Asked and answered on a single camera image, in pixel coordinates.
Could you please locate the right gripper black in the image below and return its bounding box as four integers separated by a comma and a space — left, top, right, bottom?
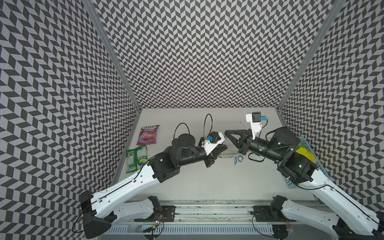
224, 128, 284, 163

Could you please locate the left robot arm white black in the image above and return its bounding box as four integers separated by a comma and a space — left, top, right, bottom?
79, 132, 228, 239

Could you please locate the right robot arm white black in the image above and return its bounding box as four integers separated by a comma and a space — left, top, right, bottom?
225, 127, 384, 240

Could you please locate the purple candy bag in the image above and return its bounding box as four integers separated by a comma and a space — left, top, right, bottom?
137, 125, 159, 146

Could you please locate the green candy bag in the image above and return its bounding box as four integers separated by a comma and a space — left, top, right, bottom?
126, 145, 148, 174

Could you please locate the light blue plastic basket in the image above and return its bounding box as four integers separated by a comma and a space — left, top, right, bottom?
283, 136, 331, 190

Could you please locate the right base wiring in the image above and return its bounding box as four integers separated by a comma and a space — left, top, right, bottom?
250, 209, 293, 240

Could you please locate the base wiring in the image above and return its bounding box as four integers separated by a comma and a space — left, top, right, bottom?
250, 209, 293, 240
142, 213, 166, 240

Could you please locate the left base wiring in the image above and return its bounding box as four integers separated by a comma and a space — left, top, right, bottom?
142, 213, 166, 240

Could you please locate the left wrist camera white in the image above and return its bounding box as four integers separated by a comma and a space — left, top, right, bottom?
199, 132, 226, 156

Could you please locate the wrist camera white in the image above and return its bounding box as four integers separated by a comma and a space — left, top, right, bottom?
246, 112, 268, 140
199, 132, 226, 156

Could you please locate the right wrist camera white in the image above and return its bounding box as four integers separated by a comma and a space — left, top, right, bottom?
246, 112, 268, 140

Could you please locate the aluminium frame rail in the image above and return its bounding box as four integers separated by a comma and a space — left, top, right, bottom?
101, 200, 328, 240

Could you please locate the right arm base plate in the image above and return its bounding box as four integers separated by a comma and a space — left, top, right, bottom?
252, 206, 295, 223

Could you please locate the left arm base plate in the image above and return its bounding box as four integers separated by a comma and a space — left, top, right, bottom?
134, 205, 177, 222

